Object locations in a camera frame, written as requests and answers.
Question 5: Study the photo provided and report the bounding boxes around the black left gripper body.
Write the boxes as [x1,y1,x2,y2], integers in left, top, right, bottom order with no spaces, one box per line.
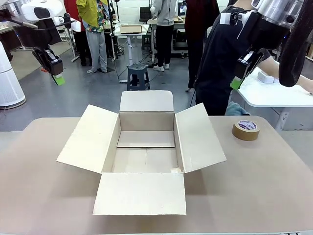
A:
[31,22,63,53]

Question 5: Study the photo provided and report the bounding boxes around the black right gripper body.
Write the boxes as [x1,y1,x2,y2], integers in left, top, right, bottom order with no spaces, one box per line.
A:
[241,11,291,51]

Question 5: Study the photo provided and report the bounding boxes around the brown packing tape roll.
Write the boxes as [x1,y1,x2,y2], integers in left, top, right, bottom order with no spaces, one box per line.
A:
[231,119,261,141]

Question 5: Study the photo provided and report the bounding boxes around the brown cardboard box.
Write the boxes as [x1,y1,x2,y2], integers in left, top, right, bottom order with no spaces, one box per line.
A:
[56,90,227,216]

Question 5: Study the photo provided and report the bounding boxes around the large small white box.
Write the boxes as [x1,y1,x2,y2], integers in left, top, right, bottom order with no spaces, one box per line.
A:
[257,70,274,84]

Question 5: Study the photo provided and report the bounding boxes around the person in black t-shirt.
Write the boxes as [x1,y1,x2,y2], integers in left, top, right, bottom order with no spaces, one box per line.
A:
[195,6,279,116]

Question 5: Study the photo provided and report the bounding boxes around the bystander in red shirt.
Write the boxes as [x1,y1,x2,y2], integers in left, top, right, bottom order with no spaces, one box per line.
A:
[64,0,88,67]

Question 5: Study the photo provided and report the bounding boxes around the white side table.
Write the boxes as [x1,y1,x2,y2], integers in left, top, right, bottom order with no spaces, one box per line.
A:
[236,66,313,132]

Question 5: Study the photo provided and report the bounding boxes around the white air purifier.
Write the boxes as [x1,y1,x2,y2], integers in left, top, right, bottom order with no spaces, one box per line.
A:
[0,41,26,107]

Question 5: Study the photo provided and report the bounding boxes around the teal cloth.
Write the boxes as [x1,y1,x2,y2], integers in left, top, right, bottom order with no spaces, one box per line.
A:
[224,101,251,117]

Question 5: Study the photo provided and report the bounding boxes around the bystander in yellow jacket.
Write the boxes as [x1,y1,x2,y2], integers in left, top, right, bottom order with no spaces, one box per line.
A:
[76,0,111,74]

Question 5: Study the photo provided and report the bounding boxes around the bystander in dark red coat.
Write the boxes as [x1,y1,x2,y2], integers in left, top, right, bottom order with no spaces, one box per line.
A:
[184,0,221,92]

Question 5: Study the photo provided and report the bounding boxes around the grey plastic stool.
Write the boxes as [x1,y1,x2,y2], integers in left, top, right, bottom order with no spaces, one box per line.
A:
[126,64,151,92]

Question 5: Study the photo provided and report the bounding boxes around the flat cardboard tray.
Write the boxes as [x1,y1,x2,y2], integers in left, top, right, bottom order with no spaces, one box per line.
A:
[119,24,143,34]

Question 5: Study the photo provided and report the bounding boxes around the bystander in grey hoodie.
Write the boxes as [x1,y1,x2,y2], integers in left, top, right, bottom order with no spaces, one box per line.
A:
[152,0,177,72]

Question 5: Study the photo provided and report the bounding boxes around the white desk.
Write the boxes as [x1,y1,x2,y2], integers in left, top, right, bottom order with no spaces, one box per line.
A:
[112,23,151,84]

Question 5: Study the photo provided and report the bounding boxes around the black right arm cable sleeve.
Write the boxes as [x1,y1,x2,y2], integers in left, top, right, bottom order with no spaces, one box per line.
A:
[278,0,313,88]

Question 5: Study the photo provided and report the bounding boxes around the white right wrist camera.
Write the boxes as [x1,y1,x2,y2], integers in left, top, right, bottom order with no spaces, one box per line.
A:
[219,11,240,25]

